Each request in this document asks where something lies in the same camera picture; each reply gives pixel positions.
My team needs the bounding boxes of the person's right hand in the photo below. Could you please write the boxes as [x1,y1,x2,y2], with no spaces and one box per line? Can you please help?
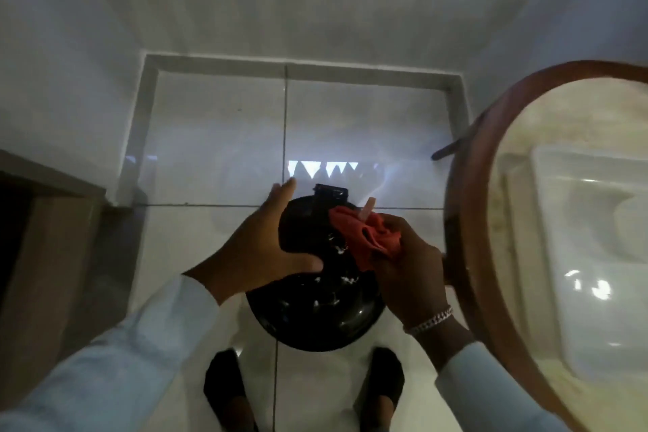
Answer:
[360,197,454,331]

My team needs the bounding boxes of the person's left hand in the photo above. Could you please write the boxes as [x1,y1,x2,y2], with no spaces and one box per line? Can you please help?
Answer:
[199,177,325,305]

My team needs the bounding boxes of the orange cleaning cloth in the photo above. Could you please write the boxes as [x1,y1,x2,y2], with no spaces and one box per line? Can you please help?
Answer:
[327,206,406,271]

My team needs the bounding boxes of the black glossy round pot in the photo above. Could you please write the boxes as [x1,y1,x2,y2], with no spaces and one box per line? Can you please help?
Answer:
[245,184,386,352]

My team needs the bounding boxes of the person's left forearm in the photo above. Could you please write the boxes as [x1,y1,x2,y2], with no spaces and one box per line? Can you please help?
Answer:
[0,274,221,432]

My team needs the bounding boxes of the person's right forearm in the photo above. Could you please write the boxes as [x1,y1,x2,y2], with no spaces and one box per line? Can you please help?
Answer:
[404,313,560,432]

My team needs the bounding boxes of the round wooden framed mirror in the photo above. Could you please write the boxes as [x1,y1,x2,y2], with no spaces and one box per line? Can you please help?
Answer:
[431,60,648,432]

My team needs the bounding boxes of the person's left black shoe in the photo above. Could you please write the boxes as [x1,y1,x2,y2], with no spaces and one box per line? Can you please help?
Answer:
[203,349,254,432]

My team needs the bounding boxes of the person's black shoe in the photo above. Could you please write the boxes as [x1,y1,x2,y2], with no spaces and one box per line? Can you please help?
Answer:
[203,349,254,432]
[353,347,406,432]

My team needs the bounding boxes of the person's right black shoe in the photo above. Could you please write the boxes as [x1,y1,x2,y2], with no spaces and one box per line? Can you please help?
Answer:
[353,347,406,432]

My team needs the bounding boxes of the white tiled shower curb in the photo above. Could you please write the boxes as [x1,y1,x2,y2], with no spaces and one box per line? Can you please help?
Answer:
[115,52,472,208]

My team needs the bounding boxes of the white ceramic sink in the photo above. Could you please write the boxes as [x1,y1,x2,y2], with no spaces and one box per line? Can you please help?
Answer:
[529,144,648,382]

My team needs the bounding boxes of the brown wooden door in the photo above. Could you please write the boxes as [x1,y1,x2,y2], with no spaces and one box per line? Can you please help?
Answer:
[0,148,108,413]

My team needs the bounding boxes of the silver chain bracelet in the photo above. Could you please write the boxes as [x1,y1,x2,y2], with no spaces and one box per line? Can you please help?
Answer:
[403,305,453,338]

